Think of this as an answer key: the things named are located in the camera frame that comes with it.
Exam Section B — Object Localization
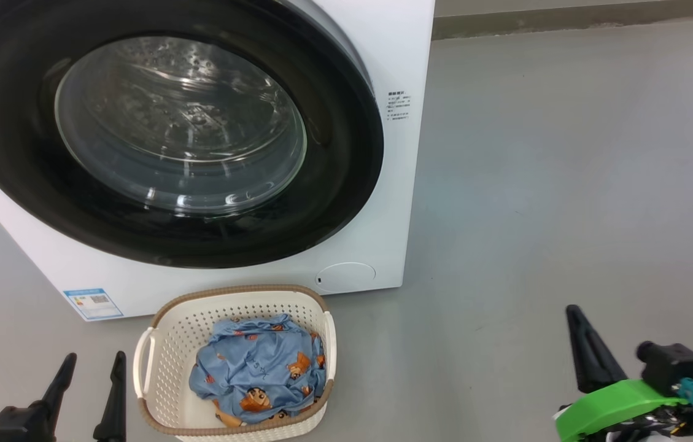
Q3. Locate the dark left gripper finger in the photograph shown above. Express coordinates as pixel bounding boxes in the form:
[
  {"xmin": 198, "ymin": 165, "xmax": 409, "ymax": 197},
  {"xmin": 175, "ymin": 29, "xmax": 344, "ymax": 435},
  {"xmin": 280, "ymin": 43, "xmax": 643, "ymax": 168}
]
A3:
[
  {"xmin": 27, "ymin": 353, "xmax": 77, "ymax": 442},
  {"xmin": 93, "ymin": 351, "xmax": 127, "ymax": 442}
]

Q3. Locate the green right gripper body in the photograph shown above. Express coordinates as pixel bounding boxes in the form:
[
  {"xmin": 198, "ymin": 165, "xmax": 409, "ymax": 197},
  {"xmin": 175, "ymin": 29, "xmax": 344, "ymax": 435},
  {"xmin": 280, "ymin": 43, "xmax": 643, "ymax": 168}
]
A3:
[{"xmin": 554, "ymin": 379, "xmax": 693, "ymax": 442}]

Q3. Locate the blue energy label sticker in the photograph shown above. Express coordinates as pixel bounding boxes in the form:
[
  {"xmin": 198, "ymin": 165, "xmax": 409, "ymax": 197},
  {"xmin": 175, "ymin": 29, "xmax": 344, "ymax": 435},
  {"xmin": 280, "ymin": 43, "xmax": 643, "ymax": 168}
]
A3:
[{"xmin": 64, "ymin": 288, "xmax": 124, "ymax": 321}]

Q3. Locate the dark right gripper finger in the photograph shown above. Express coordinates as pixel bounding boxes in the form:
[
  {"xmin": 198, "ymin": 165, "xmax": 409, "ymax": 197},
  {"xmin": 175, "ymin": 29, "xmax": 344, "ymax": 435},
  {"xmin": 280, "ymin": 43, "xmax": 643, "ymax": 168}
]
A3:
[{"xmin": 565, "ymin": 304, "xmax": 628, "ymax": 394}]

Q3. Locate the cream perforated laundry basket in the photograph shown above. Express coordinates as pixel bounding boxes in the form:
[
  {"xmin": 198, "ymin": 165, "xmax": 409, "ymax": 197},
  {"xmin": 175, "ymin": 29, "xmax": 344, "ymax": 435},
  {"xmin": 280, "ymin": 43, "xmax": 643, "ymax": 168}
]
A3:
[{"xmin": 133, "ymin": 284, "xmax": 338, "ymax": 442}]

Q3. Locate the white front-load washing machine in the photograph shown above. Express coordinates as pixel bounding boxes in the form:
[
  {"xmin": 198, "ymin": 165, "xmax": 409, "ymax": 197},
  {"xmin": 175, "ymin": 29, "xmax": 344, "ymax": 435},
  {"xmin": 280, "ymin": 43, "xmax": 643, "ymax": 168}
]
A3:
[{"xmin": 0, "ymin": 0, "xmax": 436, "ymax": 322}]

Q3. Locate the black round glass washer door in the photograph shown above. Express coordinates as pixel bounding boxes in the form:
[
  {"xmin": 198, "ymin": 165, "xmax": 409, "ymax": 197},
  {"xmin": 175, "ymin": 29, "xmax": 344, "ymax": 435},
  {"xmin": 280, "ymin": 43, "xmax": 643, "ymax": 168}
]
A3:
[{"xmin": 0, "ymin": 0, "xmax": 385, "ymax": 269}]

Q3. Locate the round white filter cover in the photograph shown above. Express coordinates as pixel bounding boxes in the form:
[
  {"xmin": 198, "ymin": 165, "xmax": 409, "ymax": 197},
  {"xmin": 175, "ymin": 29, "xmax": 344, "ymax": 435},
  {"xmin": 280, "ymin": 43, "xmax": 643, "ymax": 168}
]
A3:
[{"xmin": 316, "ymin": 262, "xmax": 376, "ymax": 293}]

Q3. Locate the blue cartoon print garment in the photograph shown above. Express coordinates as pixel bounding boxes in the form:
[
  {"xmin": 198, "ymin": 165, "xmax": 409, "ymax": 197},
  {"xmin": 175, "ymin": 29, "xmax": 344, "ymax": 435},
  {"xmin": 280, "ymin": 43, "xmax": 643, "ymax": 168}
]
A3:
[{"xmin": 189, "ymin": 314, "xmax": 327, "ymax": 427}]

